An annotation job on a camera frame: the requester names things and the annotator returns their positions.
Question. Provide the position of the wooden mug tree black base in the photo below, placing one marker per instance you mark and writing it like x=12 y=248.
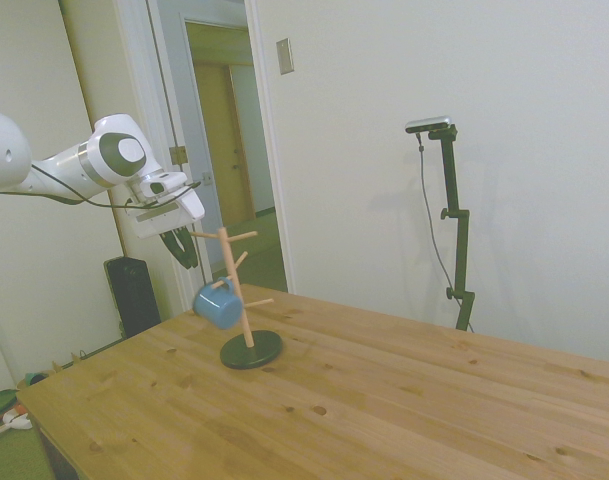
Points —
x=251 y=352

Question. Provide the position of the white floor object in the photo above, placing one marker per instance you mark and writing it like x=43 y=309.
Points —
x=20 y=422

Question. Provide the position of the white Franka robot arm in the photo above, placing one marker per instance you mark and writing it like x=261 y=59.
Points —
x=4 y=150

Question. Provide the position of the grey camera on stand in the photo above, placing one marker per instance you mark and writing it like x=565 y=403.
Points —
x=429 y=124

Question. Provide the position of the low wooden floor rack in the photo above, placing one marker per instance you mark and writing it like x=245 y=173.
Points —
x=59 y=366

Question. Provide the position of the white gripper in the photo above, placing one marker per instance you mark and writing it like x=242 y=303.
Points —
x=164 y=217

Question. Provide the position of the white open door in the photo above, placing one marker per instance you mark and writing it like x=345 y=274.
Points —
x=119 y=75

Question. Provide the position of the grey wall switch plate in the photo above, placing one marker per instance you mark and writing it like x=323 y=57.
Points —
x=285 y=56

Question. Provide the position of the blue enamel mug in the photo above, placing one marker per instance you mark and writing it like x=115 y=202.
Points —
x=216 y=305

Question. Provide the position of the wooden hallway door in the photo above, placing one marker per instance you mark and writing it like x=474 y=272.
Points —
x=224 y=150

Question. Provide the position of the black articulated camera stand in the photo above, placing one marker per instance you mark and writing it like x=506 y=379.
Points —
x=459 y=240

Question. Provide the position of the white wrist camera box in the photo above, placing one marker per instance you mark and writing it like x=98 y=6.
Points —
x=161 y=186

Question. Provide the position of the brass door hinge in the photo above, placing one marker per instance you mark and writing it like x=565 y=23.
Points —
x=178 y=155

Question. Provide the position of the white door frame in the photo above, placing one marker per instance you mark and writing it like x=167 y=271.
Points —
x=269 y=150

